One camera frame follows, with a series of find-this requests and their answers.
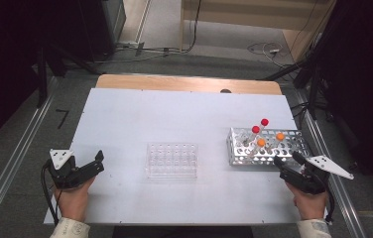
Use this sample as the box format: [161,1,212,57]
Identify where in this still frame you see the perforated metal tube rack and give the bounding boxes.
[226,127,311,168]

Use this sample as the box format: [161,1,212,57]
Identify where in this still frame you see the aluminium floor rail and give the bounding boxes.
[0,75,59,238]
[295,88,367,238]

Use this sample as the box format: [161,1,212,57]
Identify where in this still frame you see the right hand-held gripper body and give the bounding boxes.
[282,155,355,195]

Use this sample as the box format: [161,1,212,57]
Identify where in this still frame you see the wooden table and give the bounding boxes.
[94,73,283,96]

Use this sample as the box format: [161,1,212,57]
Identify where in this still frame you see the clear plastic tube rack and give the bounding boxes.
[145,142,198,180]

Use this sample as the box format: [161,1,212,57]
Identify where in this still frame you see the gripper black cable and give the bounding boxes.
[41,160,60,226]
[324,187,336,223]

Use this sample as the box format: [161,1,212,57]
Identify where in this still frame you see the person's right hand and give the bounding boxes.
[285,180,328,221]

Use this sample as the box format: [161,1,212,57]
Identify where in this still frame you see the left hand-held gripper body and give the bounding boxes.
[46,148,91,190]

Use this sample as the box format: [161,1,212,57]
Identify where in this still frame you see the black metal stand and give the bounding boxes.
[35,46,49,108]
[308,65,321,121]

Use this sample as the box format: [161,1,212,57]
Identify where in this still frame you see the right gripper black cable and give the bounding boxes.
[324,187,336,223]

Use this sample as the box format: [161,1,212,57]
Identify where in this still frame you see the black floor cables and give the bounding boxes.
[290,101,311,121]

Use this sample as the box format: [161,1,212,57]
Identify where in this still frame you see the wooden cabinet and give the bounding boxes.
[181,0,337,62]

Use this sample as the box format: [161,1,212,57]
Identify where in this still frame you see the white board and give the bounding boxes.
[44,87,331,226]

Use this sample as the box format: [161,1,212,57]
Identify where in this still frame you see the white coiled cable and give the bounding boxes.
[247,41,287,67]

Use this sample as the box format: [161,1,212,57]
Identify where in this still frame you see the white power strip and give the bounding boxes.
[116,40,140,50]

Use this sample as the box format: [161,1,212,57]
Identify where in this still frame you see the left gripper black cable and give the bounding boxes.
[41,160,60,226]

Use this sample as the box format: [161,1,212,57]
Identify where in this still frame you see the black cabinet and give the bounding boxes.
[74,0,127,62]

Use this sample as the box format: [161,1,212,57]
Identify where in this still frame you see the red capped test tube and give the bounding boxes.
[242,125,262,148]
[252,118,270,140]

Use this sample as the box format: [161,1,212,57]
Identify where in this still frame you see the person's dark clothing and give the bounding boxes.
[113,225,253,238]

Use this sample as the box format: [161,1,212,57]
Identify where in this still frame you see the person's left hand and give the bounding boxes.
[54,177,96,223]

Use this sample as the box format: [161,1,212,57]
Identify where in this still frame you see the black hanging cable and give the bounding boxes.
[179,0,202,54]

